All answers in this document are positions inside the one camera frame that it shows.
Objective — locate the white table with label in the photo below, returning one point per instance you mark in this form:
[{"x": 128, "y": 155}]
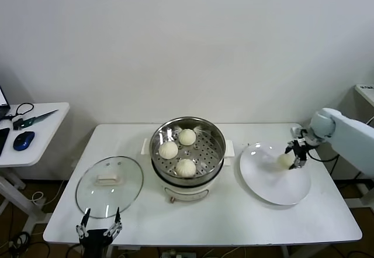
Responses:
[{"x": 365, "y": 92}]

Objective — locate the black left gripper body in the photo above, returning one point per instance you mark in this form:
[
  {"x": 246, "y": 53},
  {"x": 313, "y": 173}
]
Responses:
[{"x": 95, "y": 239}]

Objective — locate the white steamed baozi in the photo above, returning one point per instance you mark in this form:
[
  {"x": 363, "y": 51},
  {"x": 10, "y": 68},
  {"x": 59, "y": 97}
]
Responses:
[
  {"x": 168, "y": 149},
  {"x": 284, "y": 161},
  {"x": 187, "y": 137},
  {"x": 186, "y": 168}
]

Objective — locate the blue computer mouse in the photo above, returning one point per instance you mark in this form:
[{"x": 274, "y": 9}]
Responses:
[{"x": 24, "y": 140}]

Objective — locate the white floor power strip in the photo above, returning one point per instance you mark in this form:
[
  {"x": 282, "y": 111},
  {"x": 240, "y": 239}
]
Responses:
[{"x": 175, "y": 254}]

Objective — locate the black flat device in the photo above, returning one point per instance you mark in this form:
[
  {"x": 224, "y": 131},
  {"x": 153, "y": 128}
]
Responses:
[{"x": 3, "y": 141}]

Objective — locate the open laptop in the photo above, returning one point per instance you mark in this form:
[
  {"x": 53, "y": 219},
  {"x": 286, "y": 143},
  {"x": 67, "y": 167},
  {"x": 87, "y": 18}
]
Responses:
[{"x": 2, "y": 100}]

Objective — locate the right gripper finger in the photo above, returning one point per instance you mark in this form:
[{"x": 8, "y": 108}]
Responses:
[
  {"x": 290, "y": 147},
  {"x": 297, "y": 163}
]

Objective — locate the white side table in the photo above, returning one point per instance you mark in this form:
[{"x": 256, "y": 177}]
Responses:
[{"x": 46, "y": 141}]

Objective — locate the stainless steel steamer basket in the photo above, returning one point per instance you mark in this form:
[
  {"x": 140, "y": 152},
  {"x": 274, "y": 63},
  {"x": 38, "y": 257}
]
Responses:
[{"x": 211, "y": 152}]

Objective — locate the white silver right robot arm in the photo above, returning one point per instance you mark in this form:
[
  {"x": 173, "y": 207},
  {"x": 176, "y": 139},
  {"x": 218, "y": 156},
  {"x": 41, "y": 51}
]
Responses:
[{"x": 350, "y": 135}]

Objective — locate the white round plate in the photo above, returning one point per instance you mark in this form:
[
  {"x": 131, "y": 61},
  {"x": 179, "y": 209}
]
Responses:
[{"x": 271, "y": 182}]

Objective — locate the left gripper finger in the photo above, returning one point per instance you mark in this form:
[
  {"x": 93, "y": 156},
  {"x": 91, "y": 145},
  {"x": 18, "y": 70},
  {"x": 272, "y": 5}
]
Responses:
[
  {"x": 117, "y": 218},
  {"x": 84, "y": 219}
]

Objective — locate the white table base frame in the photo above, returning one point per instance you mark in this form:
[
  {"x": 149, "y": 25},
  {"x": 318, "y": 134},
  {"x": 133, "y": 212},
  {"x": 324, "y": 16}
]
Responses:
[{"x": 363, "y": 189}]

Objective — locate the cream electric cooking pot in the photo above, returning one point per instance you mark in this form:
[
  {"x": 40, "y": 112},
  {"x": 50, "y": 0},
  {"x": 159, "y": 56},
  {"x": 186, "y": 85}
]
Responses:
[{"x": 187, "y": 192}]

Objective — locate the small black white gadget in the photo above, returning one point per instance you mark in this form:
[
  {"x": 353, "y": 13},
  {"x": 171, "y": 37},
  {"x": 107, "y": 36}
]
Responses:
[{"x": 18, "y": 124}]

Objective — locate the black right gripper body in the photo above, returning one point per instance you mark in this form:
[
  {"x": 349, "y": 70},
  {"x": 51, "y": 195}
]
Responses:
[{"x": 301, "y": 149}]

